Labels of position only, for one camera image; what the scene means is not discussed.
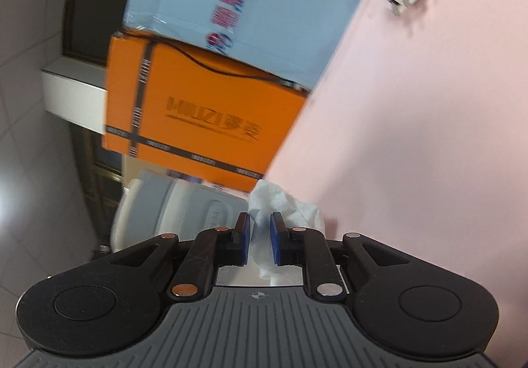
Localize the grey white plastic container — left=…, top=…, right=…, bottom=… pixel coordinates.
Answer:
left=111, top=169, right=250, bottom=251

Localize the orange cardboard box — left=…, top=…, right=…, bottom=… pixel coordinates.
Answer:
left=101, top=32, right=309, bottom=193

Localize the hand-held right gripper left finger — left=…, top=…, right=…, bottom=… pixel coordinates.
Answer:
left=108, top=212, right=252, bottom=303

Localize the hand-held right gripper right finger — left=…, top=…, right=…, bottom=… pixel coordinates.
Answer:
left=269, top=211, right=413, bottom=303

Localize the black cable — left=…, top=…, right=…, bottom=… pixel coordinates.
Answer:
left=119, top=25, right=308, bottom=94

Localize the white paper tissue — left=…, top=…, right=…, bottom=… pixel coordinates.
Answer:
left=244, top=180, right=326, bottom=288

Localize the light blue cardboard box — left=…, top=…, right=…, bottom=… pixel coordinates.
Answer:
left=123, top=0, right=368, bottom=92

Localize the white window sill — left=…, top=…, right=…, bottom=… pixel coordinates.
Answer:
left=41, top=58, right=109, bottom=133

